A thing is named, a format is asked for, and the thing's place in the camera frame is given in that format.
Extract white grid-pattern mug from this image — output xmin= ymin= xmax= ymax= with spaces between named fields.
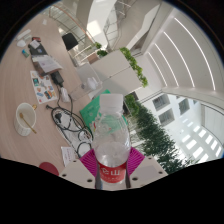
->
xmin=13 ymin=102 xmax=38 ymax=137

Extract flat round red coaster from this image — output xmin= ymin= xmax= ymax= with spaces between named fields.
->
xmin=38 ymin=161 xmax=60 ymax=177

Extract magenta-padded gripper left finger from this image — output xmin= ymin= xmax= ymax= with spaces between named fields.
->
xmin=59 ymin=148 xmax=101 ymax=190

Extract black power adapter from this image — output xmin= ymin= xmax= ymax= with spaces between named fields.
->
xmin=49 ymin=70 xmax=65 ymax=87

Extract row of green plants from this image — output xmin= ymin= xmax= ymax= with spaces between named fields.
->
xmin=123 ymin=93 xmax=198 ymax=174

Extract open white booklet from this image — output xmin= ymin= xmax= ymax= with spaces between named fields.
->
xmin=31 ymin=54 xmax=64 ymax=75

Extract colourful sticker sheet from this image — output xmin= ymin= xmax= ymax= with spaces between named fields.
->
xmin=29 ymin=69 xmax=58 ymax=105

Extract white power strip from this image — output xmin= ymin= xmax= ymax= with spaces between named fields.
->
xmin=15 ymin=28 xmax=33 ymax=42

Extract black chair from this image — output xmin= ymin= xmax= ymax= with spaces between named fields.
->
xmin=61 ymin=32 xmax=80 ymax=52

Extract small white paper packet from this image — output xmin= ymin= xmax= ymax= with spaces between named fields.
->
xmin=60 ymin=145 xmax=79 ymax=168

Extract golden spoon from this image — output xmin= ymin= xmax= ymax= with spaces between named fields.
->
xmin=18 ymin=112 xmax=38 ymax=135

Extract white cabinet with plants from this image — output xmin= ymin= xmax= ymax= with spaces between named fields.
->
xmin=90 ymin=46 xmax=149 ymax=98

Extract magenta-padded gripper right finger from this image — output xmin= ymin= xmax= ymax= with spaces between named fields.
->
xmin=123 ymin=146 xmax=168 ymax=189

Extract white computer mouse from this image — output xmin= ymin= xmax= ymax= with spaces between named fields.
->
xmin=16 ymin=39 xmax=28 ymax=48

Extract tangled black cables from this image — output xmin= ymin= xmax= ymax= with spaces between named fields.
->
xmin=45 ymin=84 xmax=94 ymax=158

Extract ceiling light strips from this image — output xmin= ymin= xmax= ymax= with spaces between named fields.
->
xmin=154 ymin=16 xmax=218 ymax=91

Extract translucent white shaker bottle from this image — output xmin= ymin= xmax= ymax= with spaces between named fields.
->
xmin=68 ymin=77 xmax=103 ymax=101

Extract potted green plants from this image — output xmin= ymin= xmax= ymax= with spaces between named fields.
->
xmin=92 ymin=41 xmax=109 ymax=58

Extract clear red-label water bottle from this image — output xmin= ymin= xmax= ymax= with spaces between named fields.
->
xmin=91 ymin=93 xmax=132 ymax=185

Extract green cat-print tote bag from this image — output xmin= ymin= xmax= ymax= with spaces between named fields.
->
xmin=79 ymin=89 xmax=129 ymax=134

